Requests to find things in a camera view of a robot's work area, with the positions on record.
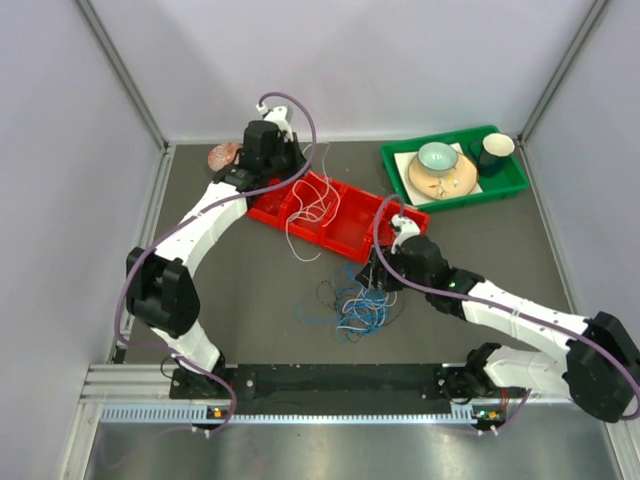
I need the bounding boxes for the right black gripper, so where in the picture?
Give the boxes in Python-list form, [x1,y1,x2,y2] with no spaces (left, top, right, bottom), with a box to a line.
[356,245,431,294]

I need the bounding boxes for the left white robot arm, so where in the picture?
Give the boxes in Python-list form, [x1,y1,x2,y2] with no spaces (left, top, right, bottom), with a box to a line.
[124,113,308,397]

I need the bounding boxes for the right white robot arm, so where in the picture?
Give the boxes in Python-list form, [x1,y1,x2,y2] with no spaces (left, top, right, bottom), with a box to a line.
[356,235,639,423]

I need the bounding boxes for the pink patterned bowl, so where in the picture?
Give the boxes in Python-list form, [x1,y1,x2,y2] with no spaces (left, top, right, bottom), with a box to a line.
[207,142,242,172]

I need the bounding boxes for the red compartment bin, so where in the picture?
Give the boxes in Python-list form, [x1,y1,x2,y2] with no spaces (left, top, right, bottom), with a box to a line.
[247,170,431,264]

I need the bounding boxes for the tan ceramic plate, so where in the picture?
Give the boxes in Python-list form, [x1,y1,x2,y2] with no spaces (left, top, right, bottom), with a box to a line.
[405,153,483,205]

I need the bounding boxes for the light blue bowl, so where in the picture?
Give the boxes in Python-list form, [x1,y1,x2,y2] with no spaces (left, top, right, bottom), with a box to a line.
[417,142,458,172]

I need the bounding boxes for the green plastic tray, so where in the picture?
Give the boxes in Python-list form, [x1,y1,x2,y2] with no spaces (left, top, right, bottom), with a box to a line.
[380,125,530,213]

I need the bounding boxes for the dark green mug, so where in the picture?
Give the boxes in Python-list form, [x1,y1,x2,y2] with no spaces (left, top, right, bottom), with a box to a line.
[468,132,515,177]

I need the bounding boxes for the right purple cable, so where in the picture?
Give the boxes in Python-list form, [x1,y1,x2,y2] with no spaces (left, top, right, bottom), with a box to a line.
[370,194,640,421]

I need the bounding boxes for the purple cable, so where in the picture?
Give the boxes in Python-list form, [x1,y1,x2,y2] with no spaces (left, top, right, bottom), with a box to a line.
[370,194,640,421]
[114,91,317,431]

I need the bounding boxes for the blue wire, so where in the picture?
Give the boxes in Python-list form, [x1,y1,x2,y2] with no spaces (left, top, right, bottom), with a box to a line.
[292,264,391,344]

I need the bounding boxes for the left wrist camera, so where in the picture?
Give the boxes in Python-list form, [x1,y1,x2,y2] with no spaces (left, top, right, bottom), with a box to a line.
[256,103,292,131]

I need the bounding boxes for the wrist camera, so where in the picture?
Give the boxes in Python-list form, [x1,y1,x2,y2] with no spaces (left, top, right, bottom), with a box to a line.
[390,214,421,250]
[256,103,292,131]

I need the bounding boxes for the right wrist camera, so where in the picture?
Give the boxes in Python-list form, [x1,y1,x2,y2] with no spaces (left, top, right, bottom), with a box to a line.
[390,214,421,250]

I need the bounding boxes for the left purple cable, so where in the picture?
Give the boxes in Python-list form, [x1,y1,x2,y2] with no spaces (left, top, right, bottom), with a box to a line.
[114,91,317,431]

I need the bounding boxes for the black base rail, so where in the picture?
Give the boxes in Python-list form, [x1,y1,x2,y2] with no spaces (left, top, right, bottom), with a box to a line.
[169,362,474,416]

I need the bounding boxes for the slotted cable duct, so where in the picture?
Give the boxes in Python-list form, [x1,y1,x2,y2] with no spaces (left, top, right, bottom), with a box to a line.
[100,403,504,425]

